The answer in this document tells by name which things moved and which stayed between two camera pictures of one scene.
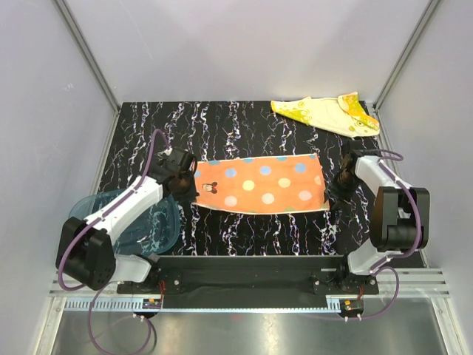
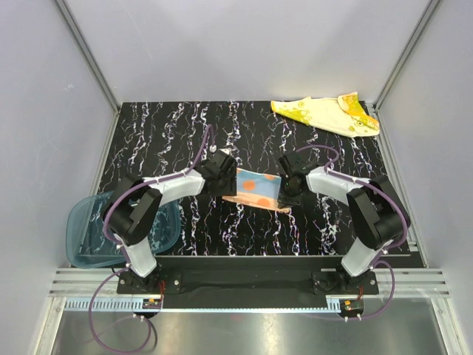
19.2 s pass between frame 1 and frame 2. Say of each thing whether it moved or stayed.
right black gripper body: moved
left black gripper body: moved
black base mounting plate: stayed
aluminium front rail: stayed
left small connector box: stayed
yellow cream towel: stayed
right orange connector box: stayed
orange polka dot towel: moved
